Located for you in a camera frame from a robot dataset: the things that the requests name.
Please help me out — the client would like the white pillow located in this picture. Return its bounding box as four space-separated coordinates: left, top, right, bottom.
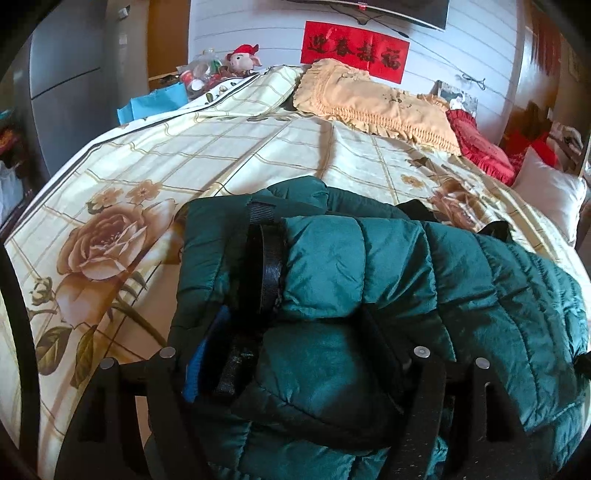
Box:
512 147 588 245

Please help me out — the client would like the red wall banner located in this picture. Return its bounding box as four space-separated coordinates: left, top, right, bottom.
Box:
300 21 411 84

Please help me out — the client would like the plush pig toy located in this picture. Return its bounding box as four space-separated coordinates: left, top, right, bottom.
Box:
225 44 262 77

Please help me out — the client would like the framed photo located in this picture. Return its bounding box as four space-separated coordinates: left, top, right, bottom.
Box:
436 80 478 114

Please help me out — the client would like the dark green quilted jacket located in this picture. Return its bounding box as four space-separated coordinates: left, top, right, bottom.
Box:
143 176 591 480

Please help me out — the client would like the grey refrigerator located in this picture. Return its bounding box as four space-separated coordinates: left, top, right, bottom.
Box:
14 0 148 176

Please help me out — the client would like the black wall cable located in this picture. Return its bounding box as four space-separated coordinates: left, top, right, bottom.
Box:
406 32 488 93

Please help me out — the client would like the pile of snack packets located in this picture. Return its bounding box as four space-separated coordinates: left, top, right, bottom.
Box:
178 48 232 95

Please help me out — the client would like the red garment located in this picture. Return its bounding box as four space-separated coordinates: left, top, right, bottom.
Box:
503 104 559 167

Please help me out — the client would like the red hanging decoration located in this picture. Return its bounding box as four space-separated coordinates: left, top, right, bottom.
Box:
526 9 561 84

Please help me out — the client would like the white plastic bag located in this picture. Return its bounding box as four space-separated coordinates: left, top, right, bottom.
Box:
0 159 24 222

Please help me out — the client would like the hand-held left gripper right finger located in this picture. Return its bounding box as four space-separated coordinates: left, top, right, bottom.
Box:
365 307 539 480

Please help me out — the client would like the floral cream bed sheet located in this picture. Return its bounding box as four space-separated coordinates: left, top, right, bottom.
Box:
0 65 587 480

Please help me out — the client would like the red frilled cushion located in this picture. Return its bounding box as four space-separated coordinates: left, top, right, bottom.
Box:
445 109 515 185

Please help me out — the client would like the yellow frilled pillow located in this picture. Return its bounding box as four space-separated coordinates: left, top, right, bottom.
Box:
293 58 462 155

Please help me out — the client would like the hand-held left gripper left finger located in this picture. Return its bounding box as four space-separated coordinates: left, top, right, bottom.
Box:
55 302 232 480

